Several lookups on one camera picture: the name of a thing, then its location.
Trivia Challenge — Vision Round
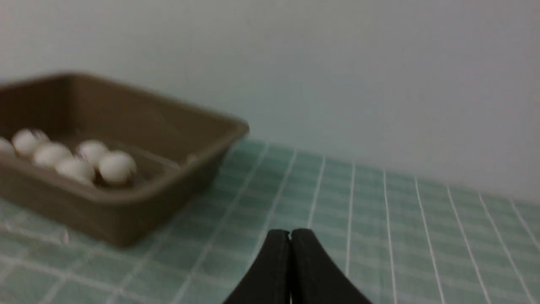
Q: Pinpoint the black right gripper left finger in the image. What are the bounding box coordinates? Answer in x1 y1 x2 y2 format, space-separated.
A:
224 229 292 304

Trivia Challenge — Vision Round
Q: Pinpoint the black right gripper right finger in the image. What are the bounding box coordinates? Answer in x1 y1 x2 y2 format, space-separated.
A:
291 228 371 304

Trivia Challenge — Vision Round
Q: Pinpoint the white ping-pong ball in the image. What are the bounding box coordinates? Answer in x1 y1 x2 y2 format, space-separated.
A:
75 140 110 168
97 150 137 185
31 142 73 169
11 128 50 156

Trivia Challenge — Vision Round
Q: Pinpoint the green checked tablecloth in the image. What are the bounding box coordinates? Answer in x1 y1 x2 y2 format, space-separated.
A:
1 141 540 304

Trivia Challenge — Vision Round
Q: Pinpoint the brown plastic bin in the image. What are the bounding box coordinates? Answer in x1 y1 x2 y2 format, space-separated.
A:
0 71 249 247

